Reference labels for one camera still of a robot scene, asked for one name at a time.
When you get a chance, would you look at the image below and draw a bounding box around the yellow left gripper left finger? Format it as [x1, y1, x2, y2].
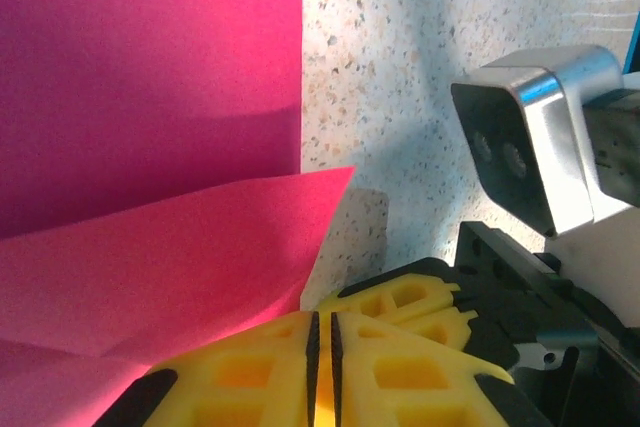
[92, 310, 321, 427]

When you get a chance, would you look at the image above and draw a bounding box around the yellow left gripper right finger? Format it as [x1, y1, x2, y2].
[329, 311, 551, 427]

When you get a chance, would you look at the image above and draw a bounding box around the magenta cloth piece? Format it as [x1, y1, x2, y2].
[0, 0, 357, 427]

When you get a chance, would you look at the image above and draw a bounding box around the thin blue edge strip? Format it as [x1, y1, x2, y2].
[622, 11, 640, 79]

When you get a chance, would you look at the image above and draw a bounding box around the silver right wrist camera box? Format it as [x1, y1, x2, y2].
[449, 45, 626, 239]

